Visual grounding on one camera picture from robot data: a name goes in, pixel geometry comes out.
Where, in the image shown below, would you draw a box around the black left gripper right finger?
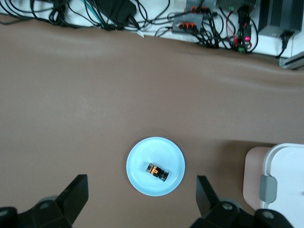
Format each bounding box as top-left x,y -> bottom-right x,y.
190,175 -> 295,228

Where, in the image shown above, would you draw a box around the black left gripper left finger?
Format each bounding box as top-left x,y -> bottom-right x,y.
0,174 -> 89,228

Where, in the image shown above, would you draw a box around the orange black push-button switch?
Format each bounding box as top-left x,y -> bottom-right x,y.
145,162 -> 170,183

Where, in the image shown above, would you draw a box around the white lidded storage box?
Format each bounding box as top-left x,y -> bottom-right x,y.
242,142 -> 304,228

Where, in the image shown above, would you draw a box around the grey terminal box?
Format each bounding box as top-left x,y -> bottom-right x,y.
171,13 -> 204,34
184,0 -> 217,14

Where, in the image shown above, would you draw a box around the light blue round plate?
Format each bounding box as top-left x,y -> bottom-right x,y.
126,136 -> 186,197

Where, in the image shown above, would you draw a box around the small circuit board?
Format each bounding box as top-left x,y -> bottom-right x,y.
232,22 -> 254,54

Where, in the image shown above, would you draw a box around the black finned power supply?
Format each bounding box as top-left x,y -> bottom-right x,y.
258,0 -> 304,38

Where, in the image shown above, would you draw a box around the black power adapter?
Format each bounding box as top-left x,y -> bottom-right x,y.
95,0 -> 138,24

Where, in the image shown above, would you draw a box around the dark electronic module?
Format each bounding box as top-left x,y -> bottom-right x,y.
217,0 -> 258,11

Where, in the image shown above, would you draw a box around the aluminium profile bracket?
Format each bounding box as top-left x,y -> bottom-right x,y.
278,51 -> 304,71

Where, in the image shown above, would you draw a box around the black power plug cable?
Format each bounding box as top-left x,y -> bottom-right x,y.
275,32 -> 292,59

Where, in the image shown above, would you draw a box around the red thin cable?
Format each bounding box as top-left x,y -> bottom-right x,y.
225,11 -> 236,38

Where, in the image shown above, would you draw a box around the black cable bundle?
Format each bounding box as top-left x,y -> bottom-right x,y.
0,0 -> 95,29

